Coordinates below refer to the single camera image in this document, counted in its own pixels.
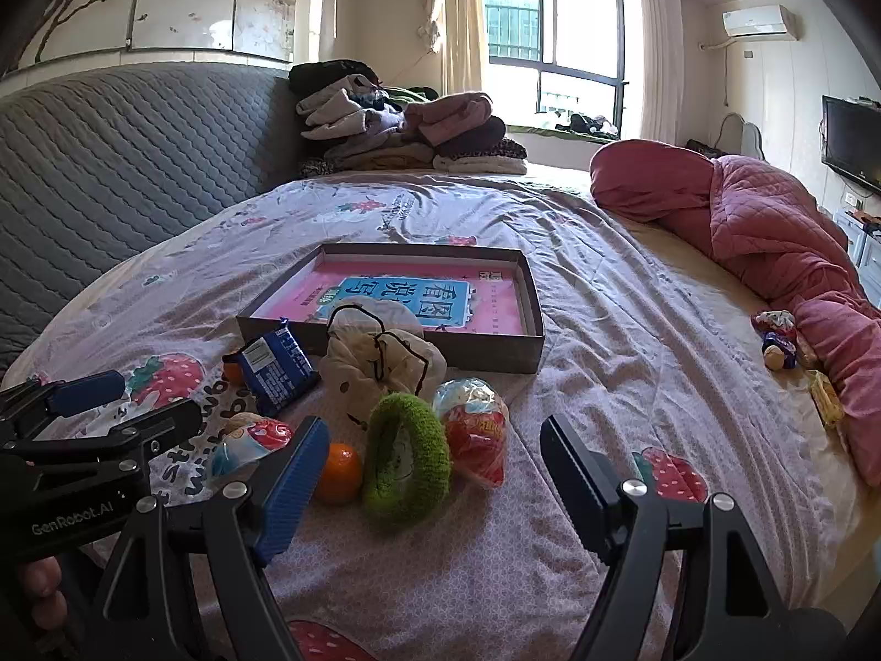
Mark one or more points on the green red toy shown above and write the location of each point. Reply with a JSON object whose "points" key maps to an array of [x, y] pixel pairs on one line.
{"points": [[406, 499]]}

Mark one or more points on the hanging curtain ornament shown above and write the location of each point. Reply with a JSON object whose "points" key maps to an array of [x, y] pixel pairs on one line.
{"points": [[429, 29]]}

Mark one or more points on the small colourful toy figure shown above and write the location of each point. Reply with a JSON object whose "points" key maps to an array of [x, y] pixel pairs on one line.
{"points": [[778, 344]]}

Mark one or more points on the cream scrunchie with black trim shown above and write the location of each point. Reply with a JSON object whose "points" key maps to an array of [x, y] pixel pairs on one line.
{"points": [[385, 372]]}

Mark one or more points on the person's left hand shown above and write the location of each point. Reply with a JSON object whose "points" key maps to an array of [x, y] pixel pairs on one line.
{"points": [[43, 589]]}

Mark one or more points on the red candy bag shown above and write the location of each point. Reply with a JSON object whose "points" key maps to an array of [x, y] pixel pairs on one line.
{"points": [[475, 444]]}

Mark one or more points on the blue white candy bag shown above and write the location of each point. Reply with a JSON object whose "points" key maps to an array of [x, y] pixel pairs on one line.
{"points": [[244, 444]]}

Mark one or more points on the pile of folded clothes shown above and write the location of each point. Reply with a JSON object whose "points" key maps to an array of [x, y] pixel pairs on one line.
{"points": [[413, 131]]}

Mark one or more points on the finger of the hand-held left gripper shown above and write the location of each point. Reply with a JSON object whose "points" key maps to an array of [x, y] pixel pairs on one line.
{"points": [[158, 427], [89, 391]]}

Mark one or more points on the pink quilt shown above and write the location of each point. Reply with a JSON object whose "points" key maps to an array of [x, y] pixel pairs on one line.
{"points": [[757, 220]]}

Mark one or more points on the yellow packet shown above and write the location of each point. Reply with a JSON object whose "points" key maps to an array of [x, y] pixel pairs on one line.
{"points": [[824, 396]]}

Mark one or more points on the black television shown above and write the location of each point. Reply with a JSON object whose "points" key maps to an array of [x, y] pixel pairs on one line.
{"points": [[853, 141]]}

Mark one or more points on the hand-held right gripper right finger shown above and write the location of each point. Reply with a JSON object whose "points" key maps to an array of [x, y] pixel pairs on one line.
{"points": [[575, 472]]}

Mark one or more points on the grey quilted headboard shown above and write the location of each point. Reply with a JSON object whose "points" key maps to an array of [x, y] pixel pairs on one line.
{"points": [[124, 172]]}

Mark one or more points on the strawberry printed bedsheet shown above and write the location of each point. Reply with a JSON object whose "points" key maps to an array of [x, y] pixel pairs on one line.
{"points": [[619, 330]]}

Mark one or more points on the green windowsill cushion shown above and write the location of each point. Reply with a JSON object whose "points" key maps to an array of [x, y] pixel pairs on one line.
{"points": [[544, 136]]}

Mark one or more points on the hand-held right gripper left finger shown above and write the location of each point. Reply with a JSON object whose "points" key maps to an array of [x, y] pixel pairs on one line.
{"points": [[296, 489]]}

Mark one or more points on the dark bag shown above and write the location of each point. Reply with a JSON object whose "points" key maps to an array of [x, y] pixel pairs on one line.
{"points": [[703, 147]]}

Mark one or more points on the floral wall painting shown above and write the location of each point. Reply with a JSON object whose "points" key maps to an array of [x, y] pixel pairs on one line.
{"points": [[193, 7]]}

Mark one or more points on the white chair back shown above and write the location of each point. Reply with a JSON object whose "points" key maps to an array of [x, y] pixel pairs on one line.
{"points": [[750, 134]]}

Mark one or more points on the beige curtain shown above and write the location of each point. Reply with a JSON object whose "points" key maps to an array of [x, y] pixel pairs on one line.
{"points": [[461, 14], [657, 55]]}

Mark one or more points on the white storage drawers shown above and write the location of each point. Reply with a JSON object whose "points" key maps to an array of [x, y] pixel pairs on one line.
{"points": [[860, 241]]}

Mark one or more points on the white air conditioner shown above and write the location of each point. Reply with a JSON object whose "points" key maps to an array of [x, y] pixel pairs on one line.
{"points": [[757, 20]]}

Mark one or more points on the orange tangerine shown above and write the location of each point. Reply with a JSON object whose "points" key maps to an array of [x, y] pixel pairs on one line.
{"points": [[338, 474], [234, 373]]}

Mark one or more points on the dark clothes on windowsill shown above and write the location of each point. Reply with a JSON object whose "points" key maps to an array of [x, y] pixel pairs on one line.
{"points": [[585, 124]]}

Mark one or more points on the grey cardboard box tray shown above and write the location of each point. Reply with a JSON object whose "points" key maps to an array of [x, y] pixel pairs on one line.
{"points": [[495, 354]]}

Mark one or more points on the dark framed window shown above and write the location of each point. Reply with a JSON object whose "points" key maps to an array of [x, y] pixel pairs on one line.
{"points": [[548, 27]]}

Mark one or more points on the blue snack packet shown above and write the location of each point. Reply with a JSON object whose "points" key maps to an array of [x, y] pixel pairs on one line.
{"points": [[275, 368]]}

